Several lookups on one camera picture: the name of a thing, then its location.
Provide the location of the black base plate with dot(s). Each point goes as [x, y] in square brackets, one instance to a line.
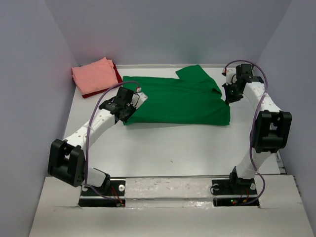
[114, 196]
[228, 195]

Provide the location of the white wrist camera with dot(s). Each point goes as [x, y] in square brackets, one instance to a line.
[230, 75]
[140, 96]

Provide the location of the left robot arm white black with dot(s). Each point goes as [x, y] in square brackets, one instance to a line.
[69, 158]

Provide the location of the white cardboard front cover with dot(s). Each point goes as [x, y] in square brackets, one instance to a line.
[160, 207]

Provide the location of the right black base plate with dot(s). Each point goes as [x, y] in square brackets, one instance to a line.
[228, 195]

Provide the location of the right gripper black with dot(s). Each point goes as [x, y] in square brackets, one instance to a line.
[229, 98]

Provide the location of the dark red folded t shirt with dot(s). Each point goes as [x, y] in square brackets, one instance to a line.
[118, 77]

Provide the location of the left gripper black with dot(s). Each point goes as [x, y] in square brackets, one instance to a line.
[133, 110]

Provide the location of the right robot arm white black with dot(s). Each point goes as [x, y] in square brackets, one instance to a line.
[270, 127]

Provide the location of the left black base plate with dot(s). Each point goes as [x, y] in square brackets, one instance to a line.
[114, 196]

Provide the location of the pink folded t shirt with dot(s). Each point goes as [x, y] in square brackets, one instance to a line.
[93, 77]

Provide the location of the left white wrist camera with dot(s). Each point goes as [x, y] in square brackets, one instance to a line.
[140, 96]

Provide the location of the green t shirt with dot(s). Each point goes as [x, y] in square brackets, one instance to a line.
[192, 98]

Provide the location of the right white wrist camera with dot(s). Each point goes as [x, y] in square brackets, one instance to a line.
[230, 75]

